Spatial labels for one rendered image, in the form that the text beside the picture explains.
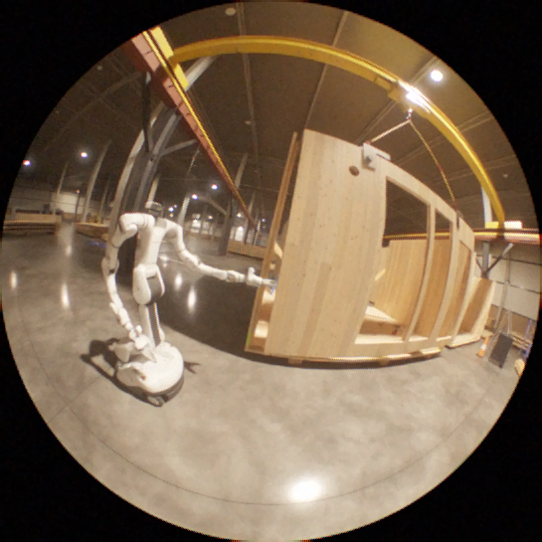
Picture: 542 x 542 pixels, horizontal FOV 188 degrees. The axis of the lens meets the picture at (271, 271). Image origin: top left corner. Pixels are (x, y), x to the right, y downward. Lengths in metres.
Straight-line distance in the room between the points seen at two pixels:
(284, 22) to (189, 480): 11.12
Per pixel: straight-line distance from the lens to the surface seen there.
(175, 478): 1.43
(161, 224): 1.24
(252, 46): 5.14
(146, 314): 1.26
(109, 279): 1.18
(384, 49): 9.97
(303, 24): 9.71
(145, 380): 1.41
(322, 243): 1.78
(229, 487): 1.41
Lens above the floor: 1.40
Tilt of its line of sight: 7 degrees down
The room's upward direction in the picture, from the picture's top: 13 degrees clockwise
